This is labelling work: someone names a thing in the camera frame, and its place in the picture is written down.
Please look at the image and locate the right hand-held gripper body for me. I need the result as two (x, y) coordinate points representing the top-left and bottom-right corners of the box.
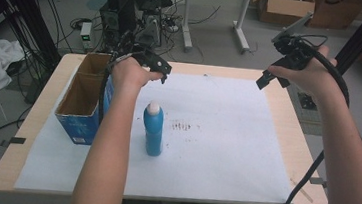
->
(267, 9), (321, 75)

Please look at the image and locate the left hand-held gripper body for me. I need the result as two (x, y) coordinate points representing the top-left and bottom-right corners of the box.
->
(106, 32), (158, 72)

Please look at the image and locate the person's left hand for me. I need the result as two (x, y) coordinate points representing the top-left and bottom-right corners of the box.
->
(109, 54), (166, 94)

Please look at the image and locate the person's right hand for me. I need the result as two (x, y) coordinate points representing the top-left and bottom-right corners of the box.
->
(264, 39), (350, 103)

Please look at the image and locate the black computer equipment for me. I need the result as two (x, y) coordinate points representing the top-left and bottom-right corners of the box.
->
(95, 0), (175, 56)

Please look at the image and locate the small white power supply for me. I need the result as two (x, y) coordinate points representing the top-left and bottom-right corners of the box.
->
(78, 20), (94, 50)

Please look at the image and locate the wooden table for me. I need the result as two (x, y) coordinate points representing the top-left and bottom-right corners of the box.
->
(0, 43), (341, 204)

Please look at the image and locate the white desk with metal legs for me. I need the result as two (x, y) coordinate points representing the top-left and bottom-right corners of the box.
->
(173, 0), (284, 62)

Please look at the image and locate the blue bottle with white cap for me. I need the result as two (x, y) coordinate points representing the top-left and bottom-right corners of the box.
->
(139, 99), (168, 158)

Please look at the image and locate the white paper sheet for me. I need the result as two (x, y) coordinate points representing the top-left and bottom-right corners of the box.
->
(13, 57), (306, 204)

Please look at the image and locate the open blue cardboard box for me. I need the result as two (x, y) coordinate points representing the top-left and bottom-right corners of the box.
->
(51, 48), (119, 148)

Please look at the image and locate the black tape strip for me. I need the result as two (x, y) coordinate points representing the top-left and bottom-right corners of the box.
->
(0, 135), (28, 150)

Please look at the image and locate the thick black gripper cable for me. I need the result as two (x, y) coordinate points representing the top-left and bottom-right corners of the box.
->
(265, 30), (358, 204)

